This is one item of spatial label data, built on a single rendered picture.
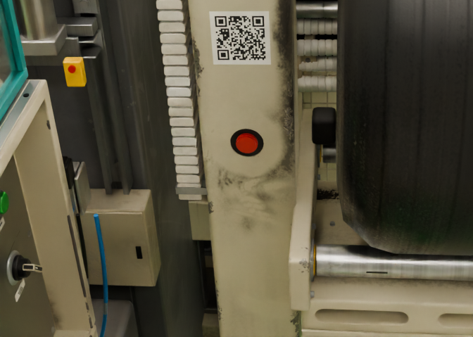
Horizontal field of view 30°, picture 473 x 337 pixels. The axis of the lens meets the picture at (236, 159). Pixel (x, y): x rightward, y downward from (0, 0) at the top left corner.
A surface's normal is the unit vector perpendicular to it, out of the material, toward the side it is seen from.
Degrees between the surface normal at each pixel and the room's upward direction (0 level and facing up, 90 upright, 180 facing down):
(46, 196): 90
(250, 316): 90
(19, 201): 90
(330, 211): 0
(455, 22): 64
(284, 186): 90
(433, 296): 0
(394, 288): 0
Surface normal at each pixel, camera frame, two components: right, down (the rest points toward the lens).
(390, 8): -0.38, 0.07
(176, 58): -0.11, 0.57
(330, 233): -0.06, -0.83
